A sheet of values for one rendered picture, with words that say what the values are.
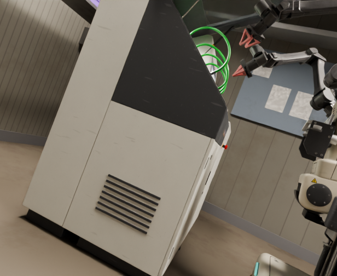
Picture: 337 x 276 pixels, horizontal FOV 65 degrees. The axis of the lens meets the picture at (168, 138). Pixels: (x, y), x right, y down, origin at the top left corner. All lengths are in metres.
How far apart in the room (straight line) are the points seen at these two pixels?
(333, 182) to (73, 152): 1.28
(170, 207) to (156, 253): 0.23
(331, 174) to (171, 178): 0.74
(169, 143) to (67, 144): 0.57
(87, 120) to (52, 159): 0.29
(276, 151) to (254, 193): 0.55
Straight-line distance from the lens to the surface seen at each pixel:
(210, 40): 2.15
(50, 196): 1.59
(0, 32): 3.14
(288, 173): 3.33
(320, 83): 1.86
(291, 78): 3.50
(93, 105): 1.47
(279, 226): 3.38
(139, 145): 1.34
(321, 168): 1.42
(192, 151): 1.27
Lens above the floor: 0.73
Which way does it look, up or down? 1 degrees down
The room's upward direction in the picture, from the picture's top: 21 degrees clockwise
